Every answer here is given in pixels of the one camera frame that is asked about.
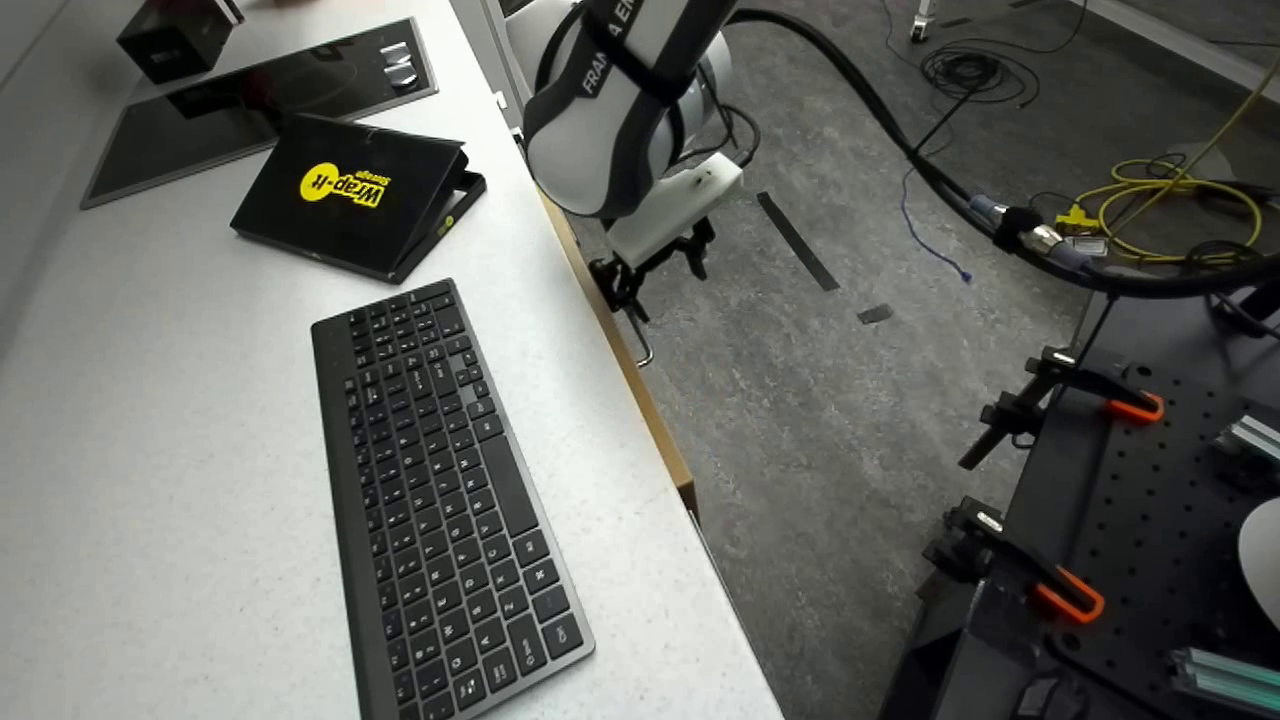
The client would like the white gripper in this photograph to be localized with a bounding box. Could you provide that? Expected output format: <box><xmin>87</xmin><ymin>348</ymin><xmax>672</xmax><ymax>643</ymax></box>
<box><xmin>588</xmin><ymin>147</ymin><xmax>749</xmax><ymax>330</ymax></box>

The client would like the black strip on floor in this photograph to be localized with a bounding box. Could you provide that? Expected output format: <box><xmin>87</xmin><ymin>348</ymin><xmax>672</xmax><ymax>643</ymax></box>
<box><xmin>754</xmin><ymin>186</ymin><xmax>845</xmax><ymax>294</ymax></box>

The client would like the black box with yellow logo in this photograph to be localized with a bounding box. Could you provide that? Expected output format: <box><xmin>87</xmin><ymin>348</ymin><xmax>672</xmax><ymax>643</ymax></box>
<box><xmin>229</xmin><ymin>113</ymin><xmax>493</xmax><ymax>289</ymax></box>

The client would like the dark grey computer keyboard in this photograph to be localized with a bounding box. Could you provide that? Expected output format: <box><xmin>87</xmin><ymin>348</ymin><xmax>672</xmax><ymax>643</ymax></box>
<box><xmin>307</xmin><ymin>275</ymin><xmax>601</xmax><ymax>720</ymax></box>

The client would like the black flat glossy panel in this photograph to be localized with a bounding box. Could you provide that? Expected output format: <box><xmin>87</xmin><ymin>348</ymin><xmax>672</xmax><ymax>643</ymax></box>
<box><xmin>79</xmin><ymin>16</ymin><xmax>439</xmax><ymax>211</ymax></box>

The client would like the black cube device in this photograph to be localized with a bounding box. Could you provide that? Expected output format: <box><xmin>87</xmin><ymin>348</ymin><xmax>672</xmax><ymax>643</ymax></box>
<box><xmin>118</xmin><ymin>0</ymin><xmax>247</xmax><ymax>86</ymax></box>

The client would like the black perforated breadboard table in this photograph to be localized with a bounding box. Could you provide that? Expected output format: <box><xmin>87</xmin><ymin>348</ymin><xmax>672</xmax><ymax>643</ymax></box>
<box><xmin>878</xmin><ymin>283</ymin><xmax>1280</xmax><ymax>720</ymax></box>

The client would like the short aluminium profile piece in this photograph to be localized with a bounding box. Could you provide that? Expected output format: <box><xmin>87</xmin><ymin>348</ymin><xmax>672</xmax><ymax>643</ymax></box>
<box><xmin>1219</xmin><ymin>410</ymin><xmax>1280</xmax><ymax>473</ymax></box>

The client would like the white round disc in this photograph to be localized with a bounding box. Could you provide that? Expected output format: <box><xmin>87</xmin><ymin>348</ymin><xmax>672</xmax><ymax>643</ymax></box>
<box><xmin>1235</xmin><ymin>491</ymin><xmax>1280</xmax><ymax>631</ymax></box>

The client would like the aluminium profile bar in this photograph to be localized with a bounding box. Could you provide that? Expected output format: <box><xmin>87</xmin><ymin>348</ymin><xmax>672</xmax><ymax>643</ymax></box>
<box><xmin>1170</xmin><ymin>643</ymin><xmax>1280</xmax><ymax>720</ymax></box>

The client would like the thick black robot hose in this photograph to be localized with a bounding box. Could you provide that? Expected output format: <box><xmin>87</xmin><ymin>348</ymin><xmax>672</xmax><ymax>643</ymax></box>
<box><xmin>723</xmin><ymin>4</ymin><xmax>1280</xmax><ymax>301</ymax></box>

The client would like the thin black floor cable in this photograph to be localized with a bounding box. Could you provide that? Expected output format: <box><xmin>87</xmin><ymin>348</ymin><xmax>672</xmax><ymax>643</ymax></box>
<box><xmin>881</xmin><ymin>0</ymin><xmax>1074</xmax><ymax>289</ymax></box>

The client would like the black clamp with orange handle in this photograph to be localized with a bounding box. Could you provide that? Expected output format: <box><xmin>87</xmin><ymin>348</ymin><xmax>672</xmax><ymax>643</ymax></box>
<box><xmin>926</xmin><ymin>497</ymin><xmax>1112</xmax><ymax>631</ymax></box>
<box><xmin>957</xmin><ymin>345</ymin><xmax>1173</xmax><ymax>473</ymax></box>

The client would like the yellow cable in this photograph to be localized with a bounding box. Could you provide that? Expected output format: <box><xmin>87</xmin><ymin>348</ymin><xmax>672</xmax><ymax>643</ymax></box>
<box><xmin>1054</xmin><ymin>58</ymin><xmax>1280</xmax><ymax>268</ymax></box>

